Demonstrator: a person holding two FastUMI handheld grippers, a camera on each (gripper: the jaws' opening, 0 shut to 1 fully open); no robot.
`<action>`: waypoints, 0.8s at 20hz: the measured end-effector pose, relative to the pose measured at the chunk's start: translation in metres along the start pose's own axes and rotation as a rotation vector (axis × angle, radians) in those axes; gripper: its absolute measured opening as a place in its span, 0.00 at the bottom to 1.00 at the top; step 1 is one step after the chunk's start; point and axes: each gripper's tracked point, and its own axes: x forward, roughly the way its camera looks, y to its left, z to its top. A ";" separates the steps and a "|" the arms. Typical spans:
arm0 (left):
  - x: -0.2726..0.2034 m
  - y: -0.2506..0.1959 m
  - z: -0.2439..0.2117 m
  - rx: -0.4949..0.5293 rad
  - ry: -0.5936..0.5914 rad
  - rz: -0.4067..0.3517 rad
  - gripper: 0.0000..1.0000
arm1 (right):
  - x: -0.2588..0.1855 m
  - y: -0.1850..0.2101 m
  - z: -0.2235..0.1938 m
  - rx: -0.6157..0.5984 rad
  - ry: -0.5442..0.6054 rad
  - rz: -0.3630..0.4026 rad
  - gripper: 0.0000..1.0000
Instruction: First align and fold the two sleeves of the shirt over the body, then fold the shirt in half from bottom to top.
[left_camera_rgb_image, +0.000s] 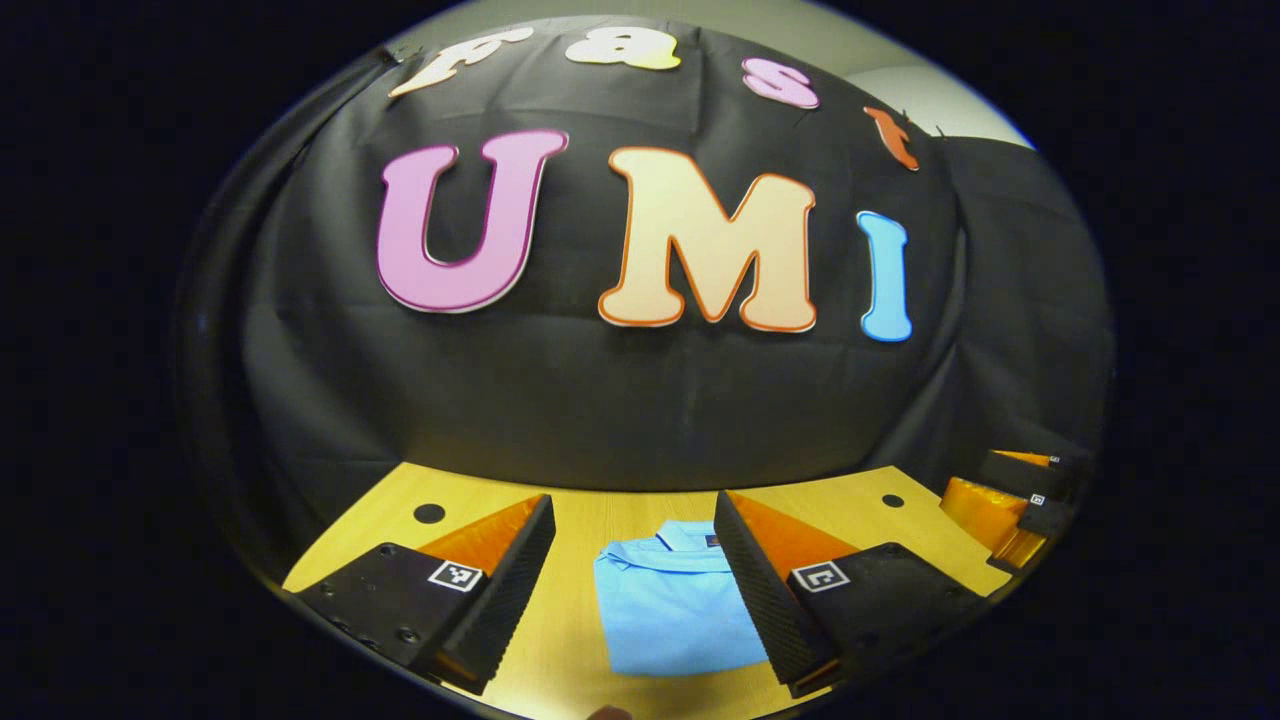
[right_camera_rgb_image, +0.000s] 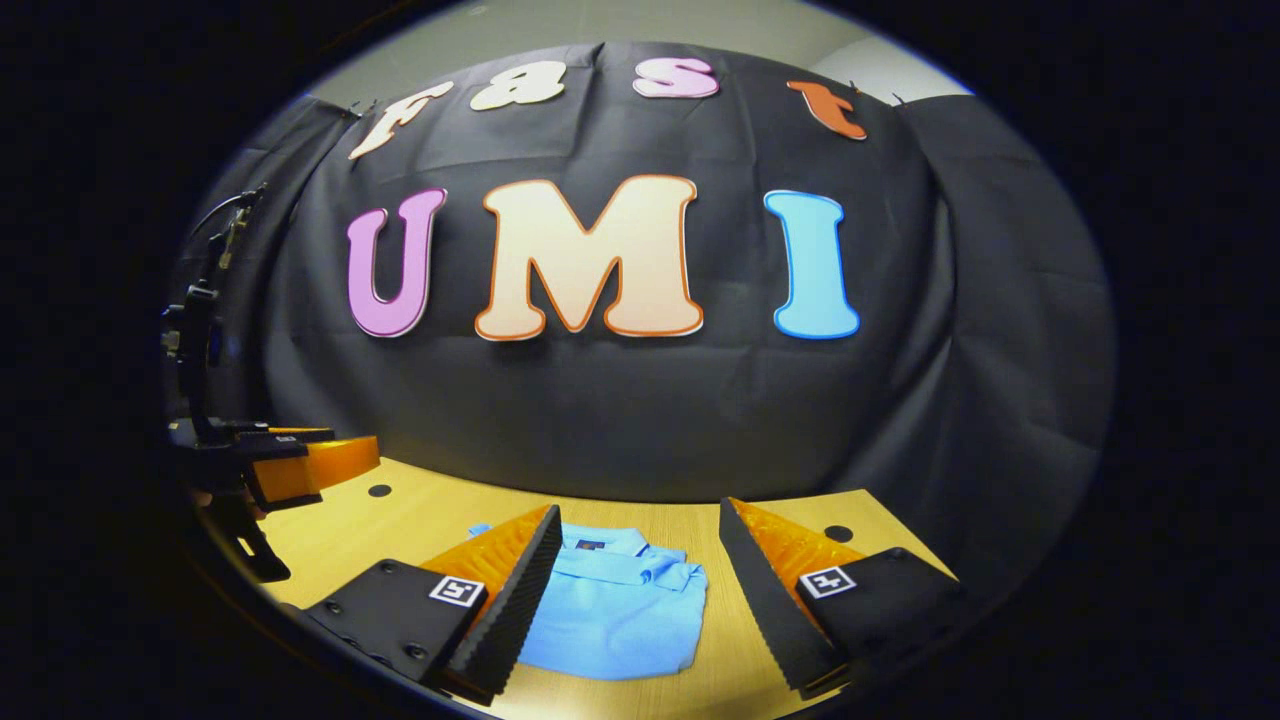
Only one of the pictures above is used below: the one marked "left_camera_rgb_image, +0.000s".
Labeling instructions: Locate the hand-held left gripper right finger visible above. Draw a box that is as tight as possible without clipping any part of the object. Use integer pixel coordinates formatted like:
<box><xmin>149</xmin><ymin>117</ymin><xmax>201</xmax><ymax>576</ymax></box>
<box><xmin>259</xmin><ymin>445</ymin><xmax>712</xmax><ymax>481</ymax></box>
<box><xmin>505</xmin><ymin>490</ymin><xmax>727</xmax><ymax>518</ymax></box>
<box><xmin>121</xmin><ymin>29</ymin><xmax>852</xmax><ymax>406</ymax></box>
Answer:
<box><xmin>712</xmin><ymin>488</ymin><xmax>991</xmax><ymax>701</ymax></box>

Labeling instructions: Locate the black backdrop cloth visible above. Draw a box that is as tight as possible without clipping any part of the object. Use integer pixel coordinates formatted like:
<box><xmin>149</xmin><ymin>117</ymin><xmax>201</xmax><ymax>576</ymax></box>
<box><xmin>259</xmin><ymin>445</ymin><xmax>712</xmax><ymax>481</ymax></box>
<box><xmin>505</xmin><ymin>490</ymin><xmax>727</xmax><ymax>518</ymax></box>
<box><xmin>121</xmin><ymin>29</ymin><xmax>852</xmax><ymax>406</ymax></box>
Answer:
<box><xmin>175</xmin><ymin>15</ymin><xmax>1116</xmax><ymax>591</ymax></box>

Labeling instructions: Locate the light blue T-shirt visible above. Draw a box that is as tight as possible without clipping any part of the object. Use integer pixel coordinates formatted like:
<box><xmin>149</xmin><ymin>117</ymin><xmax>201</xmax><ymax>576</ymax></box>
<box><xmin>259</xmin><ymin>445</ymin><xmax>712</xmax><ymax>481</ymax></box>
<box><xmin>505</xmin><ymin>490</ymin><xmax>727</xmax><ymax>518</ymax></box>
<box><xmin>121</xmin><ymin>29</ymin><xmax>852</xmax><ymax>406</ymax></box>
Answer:
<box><xmin>593</xmin><ymin>520</ymin><xmax>771</xmax><ymax>677</ymax></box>

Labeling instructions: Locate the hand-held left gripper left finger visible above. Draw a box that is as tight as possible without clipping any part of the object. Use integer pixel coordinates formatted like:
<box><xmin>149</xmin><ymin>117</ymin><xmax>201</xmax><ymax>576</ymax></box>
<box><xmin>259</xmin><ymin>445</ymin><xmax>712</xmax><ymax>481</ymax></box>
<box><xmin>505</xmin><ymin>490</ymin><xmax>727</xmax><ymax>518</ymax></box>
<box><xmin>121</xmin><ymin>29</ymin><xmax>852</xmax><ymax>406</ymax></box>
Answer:
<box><xmin>295</xmin><ymin>491</ymin><xmax>558</xmax><ymax>697</ymax></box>

